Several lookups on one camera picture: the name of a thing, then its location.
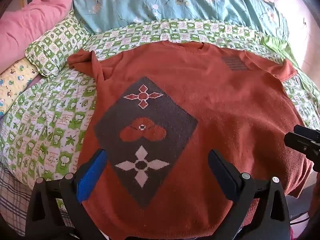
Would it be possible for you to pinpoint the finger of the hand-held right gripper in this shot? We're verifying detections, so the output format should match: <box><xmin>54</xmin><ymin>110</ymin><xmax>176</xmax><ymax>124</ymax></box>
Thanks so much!
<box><xmin>284</xmin><ymin>124</ymin><xmax>320</xmax><ymax>158</ymax></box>

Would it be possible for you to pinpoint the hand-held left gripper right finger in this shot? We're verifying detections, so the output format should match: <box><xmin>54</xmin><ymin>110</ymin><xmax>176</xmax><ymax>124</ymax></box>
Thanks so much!
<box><xmin>209</xmin><ymin>149</ymin><xmax>292</xmax><ymax>240</ymax></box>

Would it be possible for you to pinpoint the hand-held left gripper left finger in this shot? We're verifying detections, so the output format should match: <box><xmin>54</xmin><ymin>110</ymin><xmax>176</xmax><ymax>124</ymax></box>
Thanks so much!
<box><xmin>25</xmin><ymin>149</ymin><xmax>108</xmax><ymax>240</ymax></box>

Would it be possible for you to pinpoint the orange knitted sweater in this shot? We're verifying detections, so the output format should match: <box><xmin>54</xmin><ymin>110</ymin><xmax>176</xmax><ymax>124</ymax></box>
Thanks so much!
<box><xmin>67</xmin><ymin>41</ymin><xmax>314</xmax><ymax>238</ymax></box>

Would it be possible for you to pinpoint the green checked printed bedsheet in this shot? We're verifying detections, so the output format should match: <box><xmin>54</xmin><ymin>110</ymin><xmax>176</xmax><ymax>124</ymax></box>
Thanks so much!
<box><xmin>0</xmin><ymin>19</ymin><xmax>320</xmax><ymax>218</ymax></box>

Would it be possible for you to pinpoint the plaid cloth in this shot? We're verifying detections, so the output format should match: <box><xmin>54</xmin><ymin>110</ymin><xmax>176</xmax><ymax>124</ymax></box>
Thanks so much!
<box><xmin>0</xmin><ymin>165</ymin><xmax>73</xmax><ymax>238</ymax></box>

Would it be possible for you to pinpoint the plain green cloth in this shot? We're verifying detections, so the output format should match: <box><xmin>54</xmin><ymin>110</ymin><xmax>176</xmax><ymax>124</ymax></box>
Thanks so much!
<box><xmin>260</xmin><ymin>34</ymin><xmax>320</xmax><ymax>100</ymax></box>

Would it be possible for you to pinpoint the yellow cartoon print pillow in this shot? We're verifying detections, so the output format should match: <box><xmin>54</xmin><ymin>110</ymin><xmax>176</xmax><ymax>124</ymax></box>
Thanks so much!
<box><xmin>0</xmin><ymin>56</ymin><xmax>39</xmax><ymax>117</ymax></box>

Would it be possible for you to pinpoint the green checked printed pillow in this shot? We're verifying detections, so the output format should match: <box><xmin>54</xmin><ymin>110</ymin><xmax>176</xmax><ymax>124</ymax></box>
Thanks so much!
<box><xmin>25</xmin><ymin>10</ymin><xmax>93</xmax><ymax>80</ymax></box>

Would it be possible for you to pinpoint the pink blanket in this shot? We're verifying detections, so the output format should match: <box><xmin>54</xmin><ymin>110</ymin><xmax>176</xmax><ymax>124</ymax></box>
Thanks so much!
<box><xmin>0</xmin><ymin>0</ymin><xmax>80</xmax><ymax>74</ymax></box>

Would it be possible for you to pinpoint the blue floral quilt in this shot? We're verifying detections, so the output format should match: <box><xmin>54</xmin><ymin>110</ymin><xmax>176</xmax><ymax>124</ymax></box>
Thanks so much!
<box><xmin>72</xmin><ymin>0</ymin><xmax>289</xmax><ymax>40</ymax></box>

